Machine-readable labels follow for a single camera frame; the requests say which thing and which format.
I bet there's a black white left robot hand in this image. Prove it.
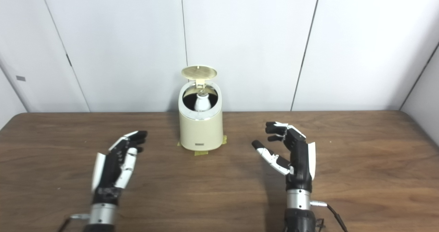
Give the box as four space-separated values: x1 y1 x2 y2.
91 130 148 205

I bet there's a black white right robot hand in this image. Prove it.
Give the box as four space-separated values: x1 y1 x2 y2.
251 121 316 193

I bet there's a small white plastic bottle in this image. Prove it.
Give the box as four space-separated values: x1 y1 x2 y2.
194 91 212 111

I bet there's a cream round bin lid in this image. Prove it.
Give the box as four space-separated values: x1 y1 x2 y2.
181 65 218 88

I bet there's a cream-colored bin body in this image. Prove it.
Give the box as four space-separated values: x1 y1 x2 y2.
178 81 224 151

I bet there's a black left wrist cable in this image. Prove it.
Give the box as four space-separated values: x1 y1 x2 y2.
57 214 90 232

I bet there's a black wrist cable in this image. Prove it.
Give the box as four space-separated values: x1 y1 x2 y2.
310 200 348 232
57 214 90 232

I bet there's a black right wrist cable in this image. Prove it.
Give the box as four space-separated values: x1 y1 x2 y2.
310 200 348 232

